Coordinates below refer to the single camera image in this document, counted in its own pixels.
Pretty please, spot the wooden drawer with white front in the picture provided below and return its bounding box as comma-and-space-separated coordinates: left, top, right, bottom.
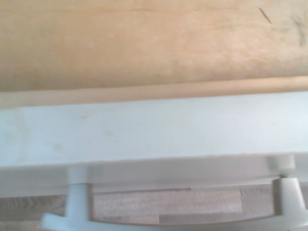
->
0, 0, 308, 198

